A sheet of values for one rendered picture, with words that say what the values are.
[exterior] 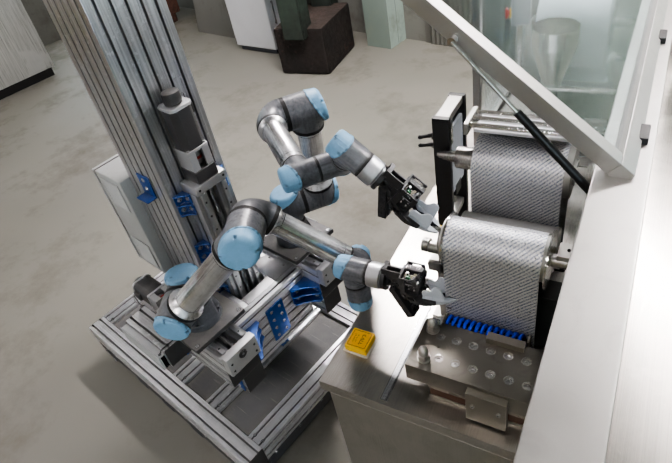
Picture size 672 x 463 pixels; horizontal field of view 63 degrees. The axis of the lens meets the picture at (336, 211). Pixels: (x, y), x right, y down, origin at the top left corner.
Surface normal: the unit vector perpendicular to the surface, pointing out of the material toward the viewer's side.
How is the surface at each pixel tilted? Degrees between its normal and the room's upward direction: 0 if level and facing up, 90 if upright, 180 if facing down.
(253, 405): 0
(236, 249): 85
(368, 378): 0
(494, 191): 92
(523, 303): 90
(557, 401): 0
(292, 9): 89
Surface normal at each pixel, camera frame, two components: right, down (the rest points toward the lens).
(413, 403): -0.17, -0.77
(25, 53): 0.75, 0.30
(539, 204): -0.46, 0.63
